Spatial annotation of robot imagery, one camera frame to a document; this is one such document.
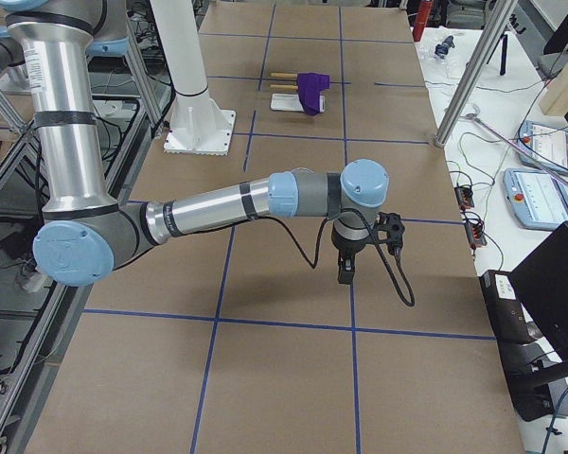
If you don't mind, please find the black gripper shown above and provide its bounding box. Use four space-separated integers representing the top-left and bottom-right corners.
330 231 365 285

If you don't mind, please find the purple towel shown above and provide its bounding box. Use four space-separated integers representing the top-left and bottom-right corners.
296 73 330 115

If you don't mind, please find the white towel rack with dowels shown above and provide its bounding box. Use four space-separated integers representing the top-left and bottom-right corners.
270 72 325 113

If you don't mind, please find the near orange connector block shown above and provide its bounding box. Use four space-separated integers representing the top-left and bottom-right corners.
464 218 488 251

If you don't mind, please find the orange connector block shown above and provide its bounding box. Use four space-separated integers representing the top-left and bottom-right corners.
454 185 474 211
464 218 488 251

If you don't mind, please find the far orange connector block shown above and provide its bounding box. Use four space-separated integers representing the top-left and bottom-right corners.
454 185 474 211

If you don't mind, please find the metal reacher grabber tool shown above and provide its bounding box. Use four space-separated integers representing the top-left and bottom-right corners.
462 104 568 195

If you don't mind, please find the black monitor on stand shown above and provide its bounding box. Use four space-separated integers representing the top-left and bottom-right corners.
479 221 568 421

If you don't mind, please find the near teach pendant tablet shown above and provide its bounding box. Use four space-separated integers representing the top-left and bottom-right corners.
503 168 568 231

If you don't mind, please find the teach pendant tablet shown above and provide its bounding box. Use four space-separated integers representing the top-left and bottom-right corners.
503 168 568 231
517 120 568 175

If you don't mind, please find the far teach pendant tablet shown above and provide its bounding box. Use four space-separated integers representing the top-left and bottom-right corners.
517 120 568 175

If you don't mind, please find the folded blue umbrella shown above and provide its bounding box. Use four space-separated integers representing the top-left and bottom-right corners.
435 35 455 60

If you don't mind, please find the red cylinder bottle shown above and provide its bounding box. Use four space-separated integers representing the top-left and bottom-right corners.
412 0 434 43

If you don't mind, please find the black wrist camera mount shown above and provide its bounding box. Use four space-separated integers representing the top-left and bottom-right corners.
372 212 405 255

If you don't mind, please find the white camera pillar with base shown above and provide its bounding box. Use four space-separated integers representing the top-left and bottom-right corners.
151 0 236 155

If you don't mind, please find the aluminium frame post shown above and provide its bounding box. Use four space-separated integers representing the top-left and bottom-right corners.
435 0 518 148

